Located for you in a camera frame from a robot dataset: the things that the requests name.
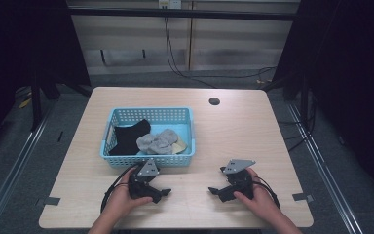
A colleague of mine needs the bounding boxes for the black wall cable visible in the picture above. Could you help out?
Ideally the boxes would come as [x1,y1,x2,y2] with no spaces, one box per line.
[164,16,278,90]

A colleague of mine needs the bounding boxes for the black floor cable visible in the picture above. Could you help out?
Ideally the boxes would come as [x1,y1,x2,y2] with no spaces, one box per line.
[277,94,319,153]

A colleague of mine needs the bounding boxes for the yellow floor object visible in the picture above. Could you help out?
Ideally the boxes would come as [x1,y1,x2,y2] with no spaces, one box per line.
[18,97,33,109]

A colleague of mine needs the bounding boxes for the person's left hand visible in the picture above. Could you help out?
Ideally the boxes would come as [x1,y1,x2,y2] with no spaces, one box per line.
[107,167,154,222]

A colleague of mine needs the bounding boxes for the black metal stand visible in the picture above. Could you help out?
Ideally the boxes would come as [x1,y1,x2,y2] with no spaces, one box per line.
[261,69,311,130]
[30,69,94,133]

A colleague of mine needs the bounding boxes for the black curtain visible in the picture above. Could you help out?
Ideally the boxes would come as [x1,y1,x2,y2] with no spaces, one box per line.
[0,0,92,164]
[272,0,374,204]

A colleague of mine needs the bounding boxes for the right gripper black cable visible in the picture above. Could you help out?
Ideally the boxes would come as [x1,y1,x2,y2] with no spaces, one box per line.
[252,175,281,210]

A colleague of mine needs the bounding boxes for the black sock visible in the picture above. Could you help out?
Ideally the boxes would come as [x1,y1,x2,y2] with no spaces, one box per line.
[107,118,152,157]

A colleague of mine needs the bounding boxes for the beige sock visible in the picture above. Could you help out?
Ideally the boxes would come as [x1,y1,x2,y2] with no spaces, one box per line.
[170,136,189,155]

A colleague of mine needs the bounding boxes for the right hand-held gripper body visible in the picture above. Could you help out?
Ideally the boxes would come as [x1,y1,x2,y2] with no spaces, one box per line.
[219,158,257,201]

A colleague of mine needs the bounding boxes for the grey tape strip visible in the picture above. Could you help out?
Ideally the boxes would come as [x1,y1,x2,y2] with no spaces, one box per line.
[36,196,61,208]
[291,192,315,203]

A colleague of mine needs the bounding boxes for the grey sock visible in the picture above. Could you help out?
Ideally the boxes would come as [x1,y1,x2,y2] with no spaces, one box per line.
[135,128,179,156]

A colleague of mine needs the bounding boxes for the metal floor rail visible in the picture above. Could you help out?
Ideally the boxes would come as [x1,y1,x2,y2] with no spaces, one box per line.
[0,106,57,234]
[286,102,368,234]

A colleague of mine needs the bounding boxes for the light blue plastic basket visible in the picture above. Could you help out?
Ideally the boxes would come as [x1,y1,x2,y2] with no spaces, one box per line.
[99,106,197,169]

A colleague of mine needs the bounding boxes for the white wall socket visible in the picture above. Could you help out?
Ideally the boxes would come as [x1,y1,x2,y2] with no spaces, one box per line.
[158,0,183,10]

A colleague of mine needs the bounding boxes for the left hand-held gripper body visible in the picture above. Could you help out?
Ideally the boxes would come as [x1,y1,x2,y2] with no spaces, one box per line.
[128,158,161,200]

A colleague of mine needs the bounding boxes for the person's right hand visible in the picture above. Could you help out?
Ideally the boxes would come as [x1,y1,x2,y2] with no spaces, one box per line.
[233,167,282,222]

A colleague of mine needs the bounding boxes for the black horizontal metal bar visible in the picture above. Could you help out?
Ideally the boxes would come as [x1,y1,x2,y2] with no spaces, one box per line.
[68,8,298,22]

